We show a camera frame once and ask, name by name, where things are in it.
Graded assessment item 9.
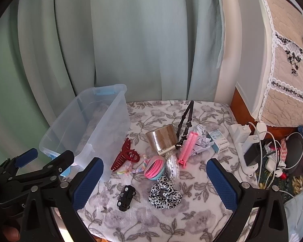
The brown packing tape roll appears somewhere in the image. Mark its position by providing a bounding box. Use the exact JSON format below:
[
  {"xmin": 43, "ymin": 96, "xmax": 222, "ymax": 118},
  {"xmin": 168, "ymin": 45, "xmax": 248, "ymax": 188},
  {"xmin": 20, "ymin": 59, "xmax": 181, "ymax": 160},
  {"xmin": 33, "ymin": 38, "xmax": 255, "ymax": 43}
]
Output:
[{"xmin": 145, "ymin": 124, "xmax": 179, "ymax": 152}]

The clear plastic storage container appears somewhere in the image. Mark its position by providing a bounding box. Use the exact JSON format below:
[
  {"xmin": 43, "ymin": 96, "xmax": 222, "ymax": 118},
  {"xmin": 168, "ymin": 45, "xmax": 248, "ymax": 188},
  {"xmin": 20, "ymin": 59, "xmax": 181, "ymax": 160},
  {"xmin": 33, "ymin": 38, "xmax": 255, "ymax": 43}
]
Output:
[{"xmin": 39, "ymin": 84, "xmax": 132, "ymax": 182}]

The rainbow braided hair tie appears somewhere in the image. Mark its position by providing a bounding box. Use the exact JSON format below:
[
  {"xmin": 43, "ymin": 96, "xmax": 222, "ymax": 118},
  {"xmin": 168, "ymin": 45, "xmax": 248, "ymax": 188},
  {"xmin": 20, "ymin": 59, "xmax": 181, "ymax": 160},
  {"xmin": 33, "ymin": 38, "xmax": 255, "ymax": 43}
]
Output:
[{"xmin": 117, "ymin": 154, "xmax": 148, "ymax": 175}]

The blue floral bedding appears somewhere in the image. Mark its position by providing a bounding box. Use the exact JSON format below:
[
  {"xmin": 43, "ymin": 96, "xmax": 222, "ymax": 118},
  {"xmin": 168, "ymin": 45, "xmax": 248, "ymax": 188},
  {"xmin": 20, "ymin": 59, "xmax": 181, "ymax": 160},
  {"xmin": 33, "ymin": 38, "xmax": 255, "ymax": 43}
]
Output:
[{"xmin": 284, "ymin": 187, "xmax": 303, "ymax": 242}]

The leopard print scrunchie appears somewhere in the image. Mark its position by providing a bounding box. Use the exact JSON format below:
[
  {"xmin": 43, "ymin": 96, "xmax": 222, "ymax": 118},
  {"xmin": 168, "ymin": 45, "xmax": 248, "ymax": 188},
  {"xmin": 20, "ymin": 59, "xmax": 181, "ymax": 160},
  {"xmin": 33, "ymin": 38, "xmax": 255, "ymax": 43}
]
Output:
[{"xmin": 148, "ymin": 176, "xmax": 183, "ymax": 210}]

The long black hair clip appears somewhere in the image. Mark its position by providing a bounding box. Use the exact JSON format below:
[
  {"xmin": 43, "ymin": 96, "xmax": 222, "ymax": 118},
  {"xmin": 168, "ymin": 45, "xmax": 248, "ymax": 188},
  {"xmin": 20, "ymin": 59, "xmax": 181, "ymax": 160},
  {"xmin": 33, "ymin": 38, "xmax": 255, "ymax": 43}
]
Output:
[{"xmin": 175, "ymin": 100, "xmax": 195, "ymax": 150}]

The black charger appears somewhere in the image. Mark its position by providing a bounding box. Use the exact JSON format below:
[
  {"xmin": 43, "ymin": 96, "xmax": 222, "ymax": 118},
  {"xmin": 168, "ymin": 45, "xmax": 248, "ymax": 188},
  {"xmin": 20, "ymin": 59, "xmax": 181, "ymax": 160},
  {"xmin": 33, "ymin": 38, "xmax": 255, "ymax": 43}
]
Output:
[{"xmin": 244, "ymin": 144, "xmax": 265, "ymax": 168}]

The pink hair roller clip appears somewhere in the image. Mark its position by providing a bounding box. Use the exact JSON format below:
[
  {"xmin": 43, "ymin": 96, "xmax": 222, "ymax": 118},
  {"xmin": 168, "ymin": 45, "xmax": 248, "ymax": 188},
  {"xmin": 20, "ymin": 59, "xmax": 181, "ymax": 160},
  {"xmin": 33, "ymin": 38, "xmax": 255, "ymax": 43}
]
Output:
[{"xmin": 177, "ymin": 130, "xmax": 198, "ymax": 169}]

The white plug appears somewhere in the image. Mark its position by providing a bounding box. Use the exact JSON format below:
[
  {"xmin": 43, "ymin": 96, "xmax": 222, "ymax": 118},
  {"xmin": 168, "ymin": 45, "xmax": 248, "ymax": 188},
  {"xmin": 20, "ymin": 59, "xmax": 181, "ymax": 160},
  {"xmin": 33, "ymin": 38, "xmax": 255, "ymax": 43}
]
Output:
[{"xmin": 255, "ymin": 121, "xmax": 268, "ymax": 142}]

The grey floral blanket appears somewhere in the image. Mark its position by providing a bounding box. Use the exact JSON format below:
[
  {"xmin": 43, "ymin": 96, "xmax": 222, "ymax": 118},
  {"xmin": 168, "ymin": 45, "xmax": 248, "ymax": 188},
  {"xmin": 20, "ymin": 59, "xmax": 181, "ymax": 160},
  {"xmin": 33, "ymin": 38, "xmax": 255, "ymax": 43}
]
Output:
[{"xmin": 50, "ymin": 100, "xmax": 259, "ymax": 242}]

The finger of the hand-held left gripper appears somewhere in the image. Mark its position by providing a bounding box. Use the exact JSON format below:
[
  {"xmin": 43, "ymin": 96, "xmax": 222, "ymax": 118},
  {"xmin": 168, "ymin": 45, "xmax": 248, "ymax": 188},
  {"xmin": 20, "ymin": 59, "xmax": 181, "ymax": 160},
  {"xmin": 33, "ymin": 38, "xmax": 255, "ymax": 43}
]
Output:
[
  {"xmin": 0, "ymin": 148, "xmax": 39, "ymax": 179},
  {"xmin": 7, "ymin": 150, "xmax": 75, "ymax": 189}
]

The white paper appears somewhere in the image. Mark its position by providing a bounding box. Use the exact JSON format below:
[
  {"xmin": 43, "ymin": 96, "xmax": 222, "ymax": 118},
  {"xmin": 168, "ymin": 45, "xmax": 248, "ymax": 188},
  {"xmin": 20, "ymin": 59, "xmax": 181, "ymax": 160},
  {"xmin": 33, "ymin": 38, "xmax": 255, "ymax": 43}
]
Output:
[{"xmin": 190, "ymin": 124, "xmax": 215, "ymax": 154}]

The beige quilted lace cover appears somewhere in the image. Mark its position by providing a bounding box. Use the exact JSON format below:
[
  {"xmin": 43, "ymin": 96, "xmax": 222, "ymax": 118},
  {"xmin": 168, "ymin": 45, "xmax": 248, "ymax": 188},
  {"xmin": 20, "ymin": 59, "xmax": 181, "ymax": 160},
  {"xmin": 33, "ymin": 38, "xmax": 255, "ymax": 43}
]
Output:
[{"xmin": 250, "ymin": 0, "xmax": 303, "ymax": 129}]

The white charger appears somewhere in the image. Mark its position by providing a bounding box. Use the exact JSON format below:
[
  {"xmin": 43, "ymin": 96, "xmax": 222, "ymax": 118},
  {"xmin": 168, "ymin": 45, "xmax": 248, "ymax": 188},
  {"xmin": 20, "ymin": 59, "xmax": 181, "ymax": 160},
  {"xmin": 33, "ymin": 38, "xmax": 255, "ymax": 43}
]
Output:
[
  {"xmin": 230, "ymin": 124, "xmax": 251, "ymax": 145},
  {"xmin": 246, "ymin": 135, "xmax": 262, "ymax": 150}
]

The clear hair clip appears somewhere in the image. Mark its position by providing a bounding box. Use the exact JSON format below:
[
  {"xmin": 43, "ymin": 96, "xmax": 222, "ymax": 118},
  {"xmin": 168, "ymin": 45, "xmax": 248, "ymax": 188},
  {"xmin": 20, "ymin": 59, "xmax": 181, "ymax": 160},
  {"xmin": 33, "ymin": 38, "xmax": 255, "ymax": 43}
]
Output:
[{"xmin": 166, "ymin": 155, "xmax": 181, "ymax": 186}]

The red hair claw clip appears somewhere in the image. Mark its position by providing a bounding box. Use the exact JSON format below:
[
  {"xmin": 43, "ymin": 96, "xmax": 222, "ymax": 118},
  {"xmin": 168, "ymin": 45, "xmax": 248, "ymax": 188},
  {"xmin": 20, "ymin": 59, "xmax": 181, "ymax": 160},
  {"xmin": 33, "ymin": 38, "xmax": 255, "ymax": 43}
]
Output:
[{"xmin": 110, "ymin": 138, "xmax": 140, "ymax": 172}]

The small black toy car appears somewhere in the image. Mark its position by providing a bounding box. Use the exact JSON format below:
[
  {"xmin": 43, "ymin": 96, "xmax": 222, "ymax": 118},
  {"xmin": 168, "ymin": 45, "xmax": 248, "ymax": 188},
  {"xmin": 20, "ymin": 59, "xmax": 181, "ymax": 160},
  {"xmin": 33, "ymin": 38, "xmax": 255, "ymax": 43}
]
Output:
[{"xmin": 116, "ymin": 185, "xmax": 137, "ymax": 212}]

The pale green curtain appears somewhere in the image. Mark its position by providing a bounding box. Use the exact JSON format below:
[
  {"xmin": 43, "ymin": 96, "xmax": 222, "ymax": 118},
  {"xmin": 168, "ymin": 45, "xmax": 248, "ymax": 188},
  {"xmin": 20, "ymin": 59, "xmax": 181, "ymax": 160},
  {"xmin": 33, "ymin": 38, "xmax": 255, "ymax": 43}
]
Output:
[{"xmin": 0, "ymin": 0, "xmax": 228, "ymax": 162}]

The white earbud case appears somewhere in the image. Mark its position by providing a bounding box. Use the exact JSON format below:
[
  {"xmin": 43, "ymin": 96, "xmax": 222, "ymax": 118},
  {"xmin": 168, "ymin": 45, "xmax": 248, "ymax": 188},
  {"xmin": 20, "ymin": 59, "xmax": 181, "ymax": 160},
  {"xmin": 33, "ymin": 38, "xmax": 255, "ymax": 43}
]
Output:
[{"xmin": 265, "ymin": 156, "xmax": 286, "ymax": 172}]

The black round pouch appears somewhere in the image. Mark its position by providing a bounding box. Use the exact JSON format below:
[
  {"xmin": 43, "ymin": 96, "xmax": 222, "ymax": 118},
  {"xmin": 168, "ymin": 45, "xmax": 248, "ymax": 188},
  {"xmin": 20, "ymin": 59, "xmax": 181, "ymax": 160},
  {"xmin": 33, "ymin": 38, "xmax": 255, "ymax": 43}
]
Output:
[{"xmin": 285, "ymin": 132, "xmax": 303, "ymax": 177}]

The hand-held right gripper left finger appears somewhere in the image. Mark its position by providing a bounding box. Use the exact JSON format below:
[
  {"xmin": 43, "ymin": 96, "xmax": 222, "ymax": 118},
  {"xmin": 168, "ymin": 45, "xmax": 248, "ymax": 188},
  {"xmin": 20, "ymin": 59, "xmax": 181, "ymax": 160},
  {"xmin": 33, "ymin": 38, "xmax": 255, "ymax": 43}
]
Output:
[{"xmin": 20, "ymin": 157, "xmax": 104, "ymax": 242}]

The white power strip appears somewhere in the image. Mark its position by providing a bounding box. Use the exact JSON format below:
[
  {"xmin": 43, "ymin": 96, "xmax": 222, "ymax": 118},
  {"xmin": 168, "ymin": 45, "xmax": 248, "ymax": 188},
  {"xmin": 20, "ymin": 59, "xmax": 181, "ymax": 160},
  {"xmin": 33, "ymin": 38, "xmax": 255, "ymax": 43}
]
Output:
[{"xmin": 230, "ymin": 123, "xmax": 262, "ymax": 177}]

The blue hair tie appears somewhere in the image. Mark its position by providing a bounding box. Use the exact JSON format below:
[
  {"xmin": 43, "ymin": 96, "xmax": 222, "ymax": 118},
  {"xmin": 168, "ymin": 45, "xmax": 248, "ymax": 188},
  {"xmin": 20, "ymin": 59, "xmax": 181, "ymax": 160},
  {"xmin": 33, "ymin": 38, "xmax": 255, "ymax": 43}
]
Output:
[{"xmin": 154, "ymin": 165, "xmax": 167, "ymax": 181}]

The pink hair tie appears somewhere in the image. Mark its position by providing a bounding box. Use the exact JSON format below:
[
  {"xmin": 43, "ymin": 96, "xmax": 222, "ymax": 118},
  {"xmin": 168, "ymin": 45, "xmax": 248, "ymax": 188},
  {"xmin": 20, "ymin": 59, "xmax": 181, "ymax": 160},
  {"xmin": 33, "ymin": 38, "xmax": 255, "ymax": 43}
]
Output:
[{"xmin": 144, "ymin": 156, "xmax": 166, "ymax": 180}]

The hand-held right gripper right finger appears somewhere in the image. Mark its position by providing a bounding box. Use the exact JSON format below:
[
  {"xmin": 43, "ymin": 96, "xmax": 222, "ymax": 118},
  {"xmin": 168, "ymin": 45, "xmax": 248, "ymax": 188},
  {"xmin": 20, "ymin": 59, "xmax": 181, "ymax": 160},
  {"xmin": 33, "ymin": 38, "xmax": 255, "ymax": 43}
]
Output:
[{"xmin": 206, "ymin": 158, "xmax": 289, "ymax": 242}]

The person's left hand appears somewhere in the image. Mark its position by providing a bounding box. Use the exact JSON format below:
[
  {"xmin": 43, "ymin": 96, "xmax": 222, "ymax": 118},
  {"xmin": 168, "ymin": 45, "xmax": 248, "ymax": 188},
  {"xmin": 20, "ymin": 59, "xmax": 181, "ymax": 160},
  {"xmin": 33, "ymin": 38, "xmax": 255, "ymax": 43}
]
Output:
[{"xmin": 1, "ymin": 225, "xmax": 22, "ymax": 242}]

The small blue white box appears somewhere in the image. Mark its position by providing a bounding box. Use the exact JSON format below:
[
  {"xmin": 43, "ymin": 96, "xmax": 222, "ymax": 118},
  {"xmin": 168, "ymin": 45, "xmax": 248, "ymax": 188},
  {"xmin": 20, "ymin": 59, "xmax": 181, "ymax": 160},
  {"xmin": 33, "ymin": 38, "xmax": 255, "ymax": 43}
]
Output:
[{"xmin": 207, "ymin": 129, "xmax": 231, "ymax": 154}]

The white headboard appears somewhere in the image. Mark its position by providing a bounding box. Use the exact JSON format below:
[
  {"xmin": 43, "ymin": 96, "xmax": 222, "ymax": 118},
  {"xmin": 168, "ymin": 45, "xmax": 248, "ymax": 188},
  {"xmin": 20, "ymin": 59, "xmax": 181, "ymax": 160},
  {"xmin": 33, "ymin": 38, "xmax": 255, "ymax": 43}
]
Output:
[{"xmin": 235, "ymin": 0, "xmax": 277, "ymax": 126}]

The white charging cable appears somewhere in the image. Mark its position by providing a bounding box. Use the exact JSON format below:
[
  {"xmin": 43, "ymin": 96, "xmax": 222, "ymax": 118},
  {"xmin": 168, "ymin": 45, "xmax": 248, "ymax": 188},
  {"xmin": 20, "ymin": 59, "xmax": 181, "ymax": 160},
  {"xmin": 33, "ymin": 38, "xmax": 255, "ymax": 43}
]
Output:
[
  {"xmin": 247, "ymin": 121, "xmax": 270, "ymax": 189},
  {"xmin": 258, "ymin": 131, "xmax": 297, "ymax": 202}
]

